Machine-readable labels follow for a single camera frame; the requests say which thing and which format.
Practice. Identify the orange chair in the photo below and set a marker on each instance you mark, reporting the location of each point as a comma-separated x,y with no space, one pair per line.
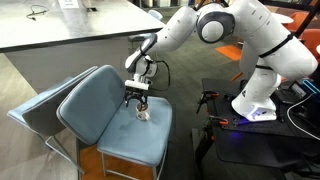
298,20
311,41

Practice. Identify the grey table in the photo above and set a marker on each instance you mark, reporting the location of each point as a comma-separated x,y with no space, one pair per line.
66,26

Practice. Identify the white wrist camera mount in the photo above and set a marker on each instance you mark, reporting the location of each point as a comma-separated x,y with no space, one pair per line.
136,84

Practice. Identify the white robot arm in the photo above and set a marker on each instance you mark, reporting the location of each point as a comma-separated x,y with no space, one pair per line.
266,33

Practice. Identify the white round table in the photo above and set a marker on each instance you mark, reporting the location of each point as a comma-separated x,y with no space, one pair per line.
283,18

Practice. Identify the white mug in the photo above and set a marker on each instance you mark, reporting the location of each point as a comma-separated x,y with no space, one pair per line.
142,115

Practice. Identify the white paper sheet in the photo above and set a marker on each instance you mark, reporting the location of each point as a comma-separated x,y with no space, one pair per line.
68,3

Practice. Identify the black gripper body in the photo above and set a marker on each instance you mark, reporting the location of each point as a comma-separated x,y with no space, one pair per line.
137,92

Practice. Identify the light blue plastic tray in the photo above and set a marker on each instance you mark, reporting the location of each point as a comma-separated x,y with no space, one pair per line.
133,133

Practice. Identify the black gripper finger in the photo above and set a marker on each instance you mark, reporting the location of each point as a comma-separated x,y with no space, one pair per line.
128,99
146,100

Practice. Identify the orange black clamp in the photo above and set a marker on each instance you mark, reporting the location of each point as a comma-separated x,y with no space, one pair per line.
220,121
206,96

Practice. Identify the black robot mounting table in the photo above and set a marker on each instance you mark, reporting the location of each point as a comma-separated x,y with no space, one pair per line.
260,140

